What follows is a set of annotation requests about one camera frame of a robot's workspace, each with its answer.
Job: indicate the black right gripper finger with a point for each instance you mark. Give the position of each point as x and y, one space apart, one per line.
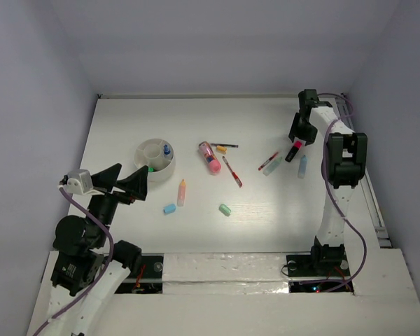
308 133
297 128

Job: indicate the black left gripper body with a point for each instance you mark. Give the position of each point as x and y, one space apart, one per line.
115 192

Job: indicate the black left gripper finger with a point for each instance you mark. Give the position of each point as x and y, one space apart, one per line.
106 180
135 186

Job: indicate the black pink highlighter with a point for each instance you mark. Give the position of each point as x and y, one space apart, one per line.
293 151

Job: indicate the blue capped glue bottle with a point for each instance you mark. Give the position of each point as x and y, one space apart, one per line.
167 151

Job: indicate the pink crayon bottle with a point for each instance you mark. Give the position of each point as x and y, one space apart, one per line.
211 160

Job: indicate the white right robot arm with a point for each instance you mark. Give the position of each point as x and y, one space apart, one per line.
344 156

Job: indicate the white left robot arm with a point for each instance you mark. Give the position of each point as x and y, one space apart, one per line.
90 265

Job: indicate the pale blue highlighter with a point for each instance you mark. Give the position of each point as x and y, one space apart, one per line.
302 167

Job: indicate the red refill pen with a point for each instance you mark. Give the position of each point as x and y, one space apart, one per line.
269 160

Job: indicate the white round pen holder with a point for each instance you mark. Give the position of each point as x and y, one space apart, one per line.
150 153

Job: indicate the pale green highlighter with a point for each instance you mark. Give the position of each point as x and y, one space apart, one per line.
272 166

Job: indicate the blue eraser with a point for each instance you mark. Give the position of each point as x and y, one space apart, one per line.
169 209

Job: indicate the pink pencil-shaped highlighter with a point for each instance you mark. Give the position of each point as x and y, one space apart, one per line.
181 193

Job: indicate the red gel pen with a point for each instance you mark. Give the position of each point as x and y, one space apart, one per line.
234 175

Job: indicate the yellow cap eraser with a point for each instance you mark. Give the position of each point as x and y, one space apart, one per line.
221 149

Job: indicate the green eraser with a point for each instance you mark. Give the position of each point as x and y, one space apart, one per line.
224 209

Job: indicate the foil covered front beam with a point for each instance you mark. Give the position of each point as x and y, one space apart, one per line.
224 274

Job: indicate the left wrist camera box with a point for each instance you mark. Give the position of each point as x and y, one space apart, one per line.
79 182

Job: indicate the aluminium side rail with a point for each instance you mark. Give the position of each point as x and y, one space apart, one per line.
346 112

